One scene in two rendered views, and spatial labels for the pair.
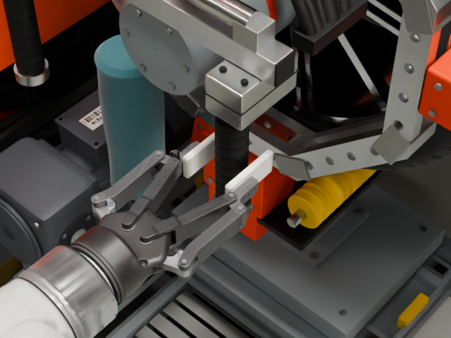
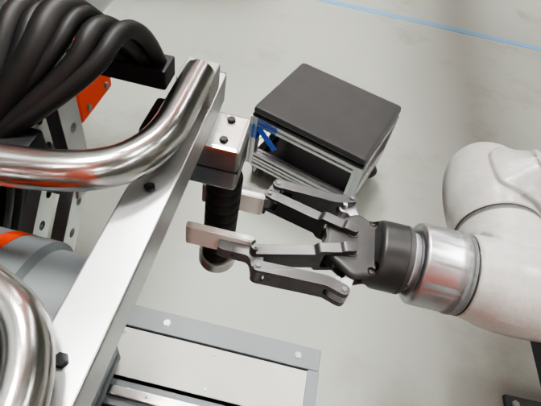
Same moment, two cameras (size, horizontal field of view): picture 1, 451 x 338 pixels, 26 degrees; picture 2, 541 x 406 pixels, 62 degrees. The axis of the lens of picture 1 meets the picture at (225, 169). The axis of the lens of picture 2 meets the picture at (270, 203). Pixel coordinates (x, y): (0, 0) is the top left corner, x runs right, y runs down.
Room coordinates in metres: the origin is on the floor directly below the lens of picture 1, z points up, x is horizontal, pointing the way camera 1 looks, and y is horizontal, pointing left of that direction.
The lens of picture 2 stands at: (0.87, 0.25, 1.21)
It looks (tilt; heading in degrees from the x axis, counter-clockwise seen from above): 49 degrees down; 230
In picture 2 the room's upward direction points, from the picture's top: 13 degrees clockwise
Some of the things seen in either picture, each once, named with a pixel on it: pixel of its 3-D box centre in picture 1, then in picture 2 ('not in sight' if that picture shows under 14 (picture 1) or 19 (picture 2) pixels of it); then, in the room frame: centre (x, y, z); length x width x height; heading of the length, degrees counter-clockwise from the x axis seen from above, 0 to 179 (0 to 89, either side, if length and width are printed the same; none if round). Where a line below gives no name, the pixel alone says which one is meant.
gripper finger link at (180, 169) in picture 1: (178, 155); (240, 259); (0.72, 0.05, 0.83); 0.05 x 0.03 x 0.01; 138
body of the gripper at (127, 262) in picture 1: (124, 249); (365, 250); (0.59, 0.10, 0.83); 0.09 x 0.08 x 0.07; 138
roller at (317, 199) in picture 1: (352, 166); not in sight; (0.99, -0.19, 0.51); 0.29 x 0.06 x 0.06; 138
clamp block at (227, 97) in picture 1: (252, 79); (196, 142); (0.73, -0.03, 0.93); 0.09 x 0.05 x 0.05; 138
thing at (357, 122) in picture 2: not in sight; (319, 144); (-0.03, -0.61, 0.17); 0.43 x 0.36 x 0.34; 119
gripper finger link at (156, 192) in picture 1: (152, 198); (301, 256); (0.66, 0.07, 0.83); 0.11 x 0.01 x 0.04; 155
